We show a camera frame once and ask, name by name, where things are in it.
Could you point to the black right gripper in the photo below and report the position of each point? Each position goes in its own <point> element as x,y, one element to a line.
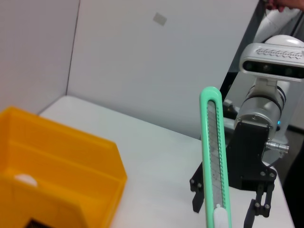
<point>249,154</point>

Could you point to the green utility knife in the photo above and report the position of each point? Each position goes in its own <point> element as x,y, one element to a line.
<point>215,154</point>

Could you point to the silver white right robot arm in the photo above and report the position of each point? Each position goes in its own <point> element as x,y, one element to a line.
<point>261,107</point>

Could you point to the white sleeved forearm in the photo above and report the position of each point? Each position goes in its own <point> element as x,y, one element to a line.
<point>278,23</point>

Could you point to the black mesh pen holder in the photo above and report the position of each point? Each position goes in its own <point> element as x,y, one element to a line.
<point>38,224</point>

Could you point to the background person hand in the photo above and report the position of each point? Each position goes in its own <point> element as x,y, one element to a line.
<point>282,4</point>

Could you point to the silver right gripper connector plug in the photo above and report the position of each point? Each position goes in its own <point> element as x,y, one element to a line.
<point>278,146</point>

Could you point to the yellow plastic bin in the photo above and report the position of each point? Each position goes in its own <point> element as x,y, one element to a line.
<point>71,161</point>

